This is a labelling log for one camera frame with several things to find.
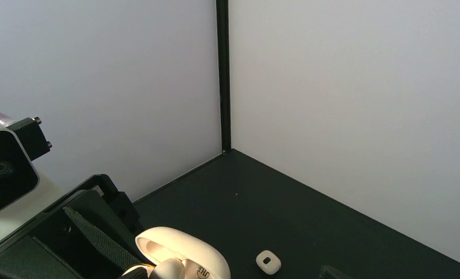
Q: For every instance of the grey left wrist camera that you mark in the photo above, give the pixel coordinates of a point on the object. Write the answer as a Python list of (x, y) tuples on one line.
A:
[(21, 142)]

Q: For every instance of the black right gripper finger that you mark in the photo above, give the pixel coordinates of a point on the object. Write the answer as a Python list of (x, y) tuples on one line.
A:
[(329, 272)]

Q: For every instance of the beige earbud charging case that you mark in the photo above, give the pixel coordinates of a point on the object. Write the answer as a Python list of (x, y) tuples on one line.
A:
[(200, 259)]

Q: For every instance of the beige earbud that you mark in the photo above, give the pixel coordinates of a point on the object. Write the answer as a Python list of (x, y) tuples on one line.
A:
[(168, 269)]

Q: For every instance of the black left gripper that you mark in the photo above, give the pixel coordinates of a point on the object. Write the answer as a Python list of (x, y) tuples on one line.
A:
[(87, 233)]

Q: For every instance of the small beige square case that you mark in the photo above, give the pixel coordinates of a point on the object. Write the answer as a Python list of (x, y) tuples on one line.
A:
[(268, 262)]

